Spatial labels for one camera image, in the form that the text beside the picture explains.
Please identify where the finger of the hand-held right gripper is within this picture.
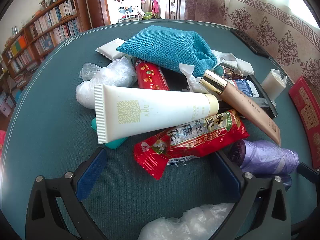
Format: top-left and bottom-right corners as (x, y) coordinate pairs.
(297, 162), (320, 183)

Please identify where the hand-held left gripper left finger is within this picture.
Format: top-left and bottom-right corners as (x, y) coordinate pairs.
(25, 147), (108, 240)

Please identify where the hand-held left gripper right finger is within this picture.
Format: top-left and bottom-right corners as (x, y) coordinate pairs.
(212, 150), (293, 240)

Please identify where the dark blue bottle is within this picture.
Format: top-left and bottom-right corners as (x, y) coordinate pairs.
(275, 175), (292, 187)

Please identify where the small teal case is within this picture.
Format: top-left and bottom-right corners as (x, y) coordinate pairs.
(90, 117), (127, 149)

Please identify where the purple trash bag roll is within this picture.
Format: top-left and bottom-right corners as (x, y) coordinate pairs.
(229, 139), (300, 175)

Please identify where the red snack packet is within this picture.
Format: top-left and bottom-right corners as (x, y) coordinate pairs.
(133, 110), (250, 180)

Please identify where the red tin box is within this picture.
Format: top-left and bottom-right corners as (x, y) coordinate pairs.
(288, 76), (320, 170)

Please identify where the rose gold cosmetic tube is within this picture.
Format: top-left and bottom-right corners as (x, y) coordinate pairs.
(199, 69), (282, 147)

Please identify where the long black case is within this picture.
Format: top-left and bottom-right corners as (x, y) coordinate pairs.
(246, 75), (279, 118)

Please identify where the white cosmetic tube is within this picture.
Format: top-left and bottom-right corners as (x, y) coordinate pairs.
(94, 84), (220, 145)

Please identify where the white roll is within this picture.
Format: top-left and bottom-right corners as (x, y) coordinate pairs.
(261, 69), (288, 100)

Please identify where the clear plastic bag bundle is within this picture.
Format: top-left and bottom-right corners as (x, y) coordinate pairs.
(76, 56), (138, 110)

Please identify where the red candy tube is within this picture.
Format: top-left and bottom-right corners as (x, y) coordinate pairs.
(135, 59), (170, 91)

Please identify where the white tissue pack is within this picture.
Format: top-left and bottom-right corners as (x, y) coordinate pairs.
(95, 38), (130, 61)

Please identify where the teal fabric drawstring pouch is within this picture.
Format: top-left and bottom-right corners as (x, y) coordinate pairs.
(116, 25), (237, 93)

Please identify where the green felt desktop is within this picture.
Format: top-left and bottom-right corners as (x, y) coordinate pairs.
(0, 19), (320, 240)

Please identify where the blue and white packet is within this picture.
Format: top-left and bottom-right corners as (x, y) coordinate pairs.
(231, 79), (260, 98)

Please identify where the small teal gold jar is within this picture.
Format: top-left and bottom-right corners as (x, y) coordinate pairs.
(212, 64), (226, 77)

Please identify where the white rectangular box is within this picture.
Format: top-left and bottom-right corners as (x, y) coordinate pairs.
(220, 56), (255, 75)

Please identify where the black wallet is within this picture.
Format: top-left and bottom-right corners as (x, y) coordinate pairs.
(230, 28), (269, 58)

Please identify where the patterned beige curtain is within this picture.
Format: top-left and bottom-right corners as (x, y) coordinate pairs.
(185, 0), (320, 85)

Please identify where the wooden bookshelf with books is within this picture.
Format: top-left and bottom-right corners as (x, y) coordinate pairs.
(0, 0), (82, 85)

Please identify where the brown wooden door frame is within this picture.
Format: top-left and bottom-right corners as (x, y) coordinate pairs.
(86, 0), (112, 27)

